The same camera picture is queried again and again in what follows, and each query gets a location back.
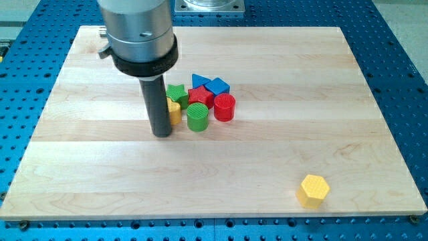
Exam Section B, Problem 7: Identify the yellow heart block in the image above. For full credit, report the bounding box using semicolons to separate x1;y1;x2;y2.
167;97;182;125

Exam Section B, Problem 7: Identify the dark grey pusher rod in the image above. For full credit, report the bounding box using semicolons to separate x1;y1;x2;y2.
139;75;172;137

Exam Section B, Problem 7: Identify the yellow hexagon block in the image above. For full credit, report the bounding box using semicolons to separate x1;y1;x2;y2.
296;174;330;209

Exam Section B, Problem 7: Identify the blue triangle block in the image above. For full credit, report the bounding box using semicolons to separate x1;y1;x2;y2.
191;74;211;89

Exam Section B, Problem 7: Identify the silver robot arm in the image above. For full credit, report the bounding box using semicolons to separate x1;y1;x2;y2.
98;0;179;137

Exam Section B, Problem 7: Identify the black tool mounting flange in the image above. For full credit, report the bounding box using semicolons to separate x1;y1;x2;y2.
110;35;179;78

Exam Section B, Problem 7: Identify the light wooden board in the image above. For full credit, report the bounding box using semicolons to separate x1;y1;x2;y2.
1;26;427;221

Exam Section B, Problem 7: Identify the blue cube block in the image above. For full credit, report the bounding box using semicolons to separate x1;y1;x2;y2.
204;78;230;96

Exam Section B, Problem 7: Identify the green star block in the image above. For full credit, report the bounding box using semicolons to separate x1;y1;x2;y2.
167;84;189;110

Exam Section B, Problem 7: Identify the red cylinder block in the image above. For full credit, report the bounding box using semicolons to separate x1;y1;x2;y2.
214;93;236;122

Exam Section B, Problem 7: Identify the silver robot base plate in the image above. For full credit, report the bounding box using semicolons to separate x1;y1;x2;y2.
174;0;245;14

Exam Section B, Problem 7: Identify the red star block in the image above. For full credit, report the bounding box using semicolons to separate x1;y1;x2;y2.
188;86;214;109

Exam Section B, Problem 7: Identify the green cylinder block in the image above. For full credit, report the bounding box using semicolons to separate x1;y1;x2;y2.
187;102;209;132

